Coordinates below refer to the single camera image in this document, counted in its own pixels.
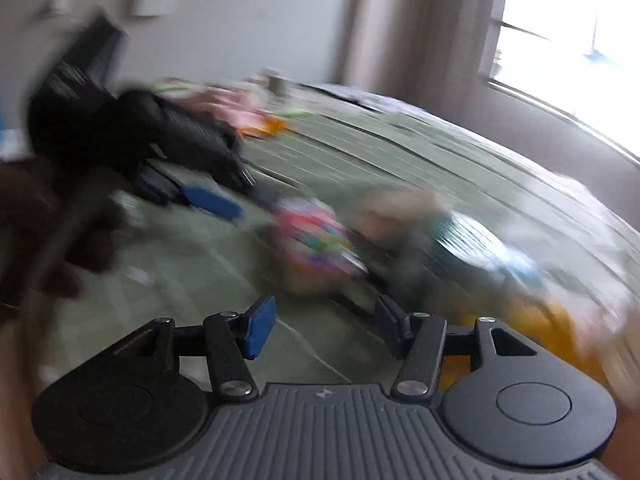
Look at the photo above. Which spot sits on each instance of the green printed bed sheet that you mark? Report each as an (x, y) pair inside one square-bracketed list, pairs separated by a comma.
[(350, 150)]

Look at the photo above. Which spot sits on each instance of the green jar with lid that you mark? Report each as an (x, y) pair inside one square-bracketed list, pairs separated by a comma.
[(460, 240)]

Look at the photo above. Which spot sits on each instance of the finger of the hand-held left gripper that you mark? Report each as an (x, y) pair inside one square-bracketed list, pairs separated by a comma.
[(215, 205), (245, 175)]

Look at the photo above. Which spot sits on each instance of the person's left hand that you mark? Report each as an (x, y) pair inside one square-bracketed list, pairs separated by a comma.
[(30, 210)]

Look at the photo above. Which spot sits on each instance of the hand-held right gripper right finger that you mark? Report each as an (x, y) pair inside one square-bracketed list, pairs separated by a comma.
[(387, 325)]

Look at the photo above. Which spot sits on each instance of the window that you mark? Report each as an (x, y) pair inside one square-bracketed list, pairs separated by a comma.
[(560, 25)]

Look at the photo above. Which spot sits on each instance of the orange soft toy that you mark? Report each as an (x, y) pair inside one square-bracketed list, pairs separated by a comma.
[(265, 126)]

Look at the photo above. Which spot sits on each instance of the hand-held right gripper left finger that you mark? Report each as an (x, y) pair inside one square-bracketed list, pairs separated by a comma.
[(260, 327)]

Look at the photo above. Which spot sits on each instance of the white wall switch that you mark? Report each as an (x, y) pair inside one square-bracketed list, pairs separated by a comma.
[(56, 5)]

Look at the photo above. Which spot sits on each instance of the grey cup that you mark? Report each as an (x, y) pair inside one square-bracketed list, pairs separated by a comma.
[(278, 82)]

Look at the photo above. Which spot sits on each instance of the clear jar with beige label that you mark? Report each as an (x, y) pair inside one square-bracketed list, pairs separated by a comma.
[(400, 212)]

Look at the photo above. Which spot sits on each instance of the person's left forearm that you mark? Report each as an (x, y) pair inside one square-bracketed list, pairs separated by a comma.
[(17, 385)]

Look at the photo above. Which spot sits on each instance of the blue face mask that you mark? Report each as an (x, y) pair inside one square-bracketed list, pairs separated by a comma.
[(522, 265)]

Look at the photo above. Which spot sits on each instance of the beige curtain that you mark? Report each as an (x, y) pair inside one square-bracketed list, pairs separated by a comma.
[(400, 25)]

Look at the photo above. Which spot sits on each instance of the pink cloth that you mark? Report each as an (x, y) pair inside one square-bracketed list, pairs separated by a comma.
[(230, 102)]

